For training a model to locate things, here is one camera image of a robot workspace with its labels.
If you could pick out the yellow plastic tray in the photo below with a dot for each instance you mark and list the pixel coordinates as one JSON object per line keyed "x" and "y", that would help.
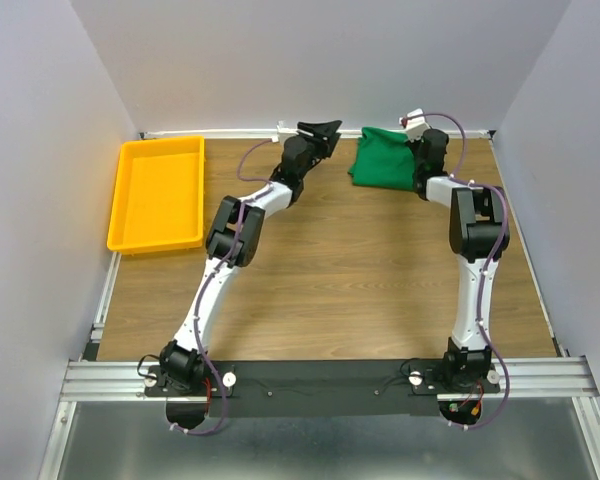
{"x": 158, "y": 199}

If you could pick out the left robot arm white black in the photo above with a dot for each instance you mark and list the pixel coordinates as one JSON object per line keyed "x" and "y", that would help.
{"x": 231, "y": 245}

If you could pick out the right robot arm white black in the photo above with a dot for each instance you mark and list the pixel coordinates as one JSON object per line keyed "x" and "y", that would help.
{"x": 478, "y": 235}

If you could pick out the aluminium left side rail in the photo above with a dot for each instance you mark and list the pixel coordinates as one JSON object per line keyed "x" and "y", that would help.
{"x": 90, "y": 351}

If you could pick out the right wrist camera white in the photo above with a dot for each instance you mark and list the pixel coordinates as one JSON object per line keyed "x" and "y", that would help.
{"x": 414, "y": 125}

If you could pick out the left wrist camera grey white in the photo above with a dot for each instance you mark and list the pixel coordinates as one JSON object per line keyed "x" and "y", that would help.
{"x": 283, "y": 133}

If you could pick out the white aluminium back rail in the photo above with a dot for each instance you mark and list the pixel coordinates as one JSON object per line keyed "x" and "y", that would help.
{"x": 269, "y": 133}

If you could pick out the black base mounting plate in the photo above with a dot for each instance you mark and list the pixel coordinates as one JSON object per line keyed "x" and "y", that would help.
{"x": 321, "y": 388}

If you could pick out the green t-shirt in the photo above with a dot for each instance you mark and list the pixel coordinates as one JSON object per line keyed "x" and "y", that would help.
{"x": 383, "y": 160}

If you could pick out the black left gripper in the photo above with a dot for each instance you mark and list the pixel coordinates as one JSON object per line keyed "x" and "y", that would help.
{"x": 324, "y": 144}

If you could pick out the aluminium front frame rail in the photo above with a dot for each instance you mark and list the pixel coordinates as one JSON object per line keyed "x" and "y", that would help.
{"x": 543, "y": 424}

